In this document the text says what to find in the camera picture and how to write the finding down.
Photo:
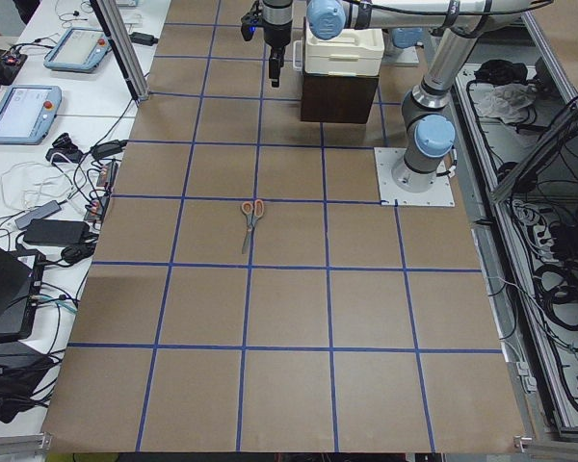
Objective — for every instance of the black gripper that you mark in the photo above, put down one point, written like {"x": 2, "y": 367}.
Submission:
{"x": 275, "y": 34}

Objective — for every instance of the grey orange scissors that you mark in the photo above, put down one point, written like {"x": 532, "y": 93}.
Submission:
{"x": 253, "y": 212}

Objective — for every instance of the wooden drawer with white handle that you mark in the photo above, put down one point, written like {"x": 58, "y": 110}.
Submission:
{"x": 297, "y": 59}

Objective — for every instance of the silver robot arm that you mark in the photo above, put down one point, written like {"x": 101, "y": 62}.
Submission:
{"x": 430, "y": 135}
{"x": 277, "y": 20}

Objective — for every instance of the dark wooden drawer cabinet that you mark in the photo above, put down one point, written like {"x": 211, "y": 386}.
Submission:
{"x": 337, "y": 99}

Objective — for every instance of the cream plastic storage box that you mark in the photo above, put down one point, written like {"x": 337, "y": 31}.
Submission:
{"x": 352, "y": 53}

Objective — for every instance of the black power brick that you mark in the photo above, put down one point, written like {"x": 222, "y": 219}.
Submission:
{"x": 143, "y": 38}

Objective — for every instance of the upper blue teach pendant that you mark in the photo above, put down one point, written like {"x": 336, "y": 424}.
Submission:
{"x": 78, "y": 50}

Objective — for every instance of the blue teach pendant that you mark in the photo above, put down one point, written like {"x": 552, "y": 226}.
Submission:
{"x": 27, "y": 113}
{"x": 78, "y": 50}

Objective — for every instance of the crumpled white cloth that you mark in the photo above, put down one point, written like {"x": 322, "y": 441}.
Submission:
{"x": 508, "y": 103}

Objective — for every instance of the lower blue teach pendant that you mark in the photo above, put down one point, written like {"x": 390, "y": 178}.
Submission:
{"x": 27, "y": 113}

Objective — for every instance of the black power adapter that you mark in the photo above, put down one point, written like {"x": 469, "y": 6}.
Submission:
{"x": 51, "y": 232}

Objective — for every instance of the black laptop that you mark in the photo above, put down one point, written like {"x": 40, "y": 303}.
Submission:
{"x": 21, "y": 275}

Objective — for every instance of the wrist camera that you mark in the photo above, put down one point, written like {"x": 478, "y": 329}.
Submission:
{"x": 251, "y": 20}

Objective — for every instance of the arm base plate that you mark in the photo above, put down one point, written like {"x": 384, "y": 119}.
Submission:
{"x": 407, "y": 57}

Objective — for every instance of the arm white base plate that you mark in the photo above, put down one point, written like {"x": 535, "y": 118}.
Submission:
{"x": 401, "y": 186}

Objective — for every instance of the aluminium frame post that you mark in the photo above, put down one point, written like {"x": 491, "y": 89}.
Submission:
{"x": 110, "y": 20}

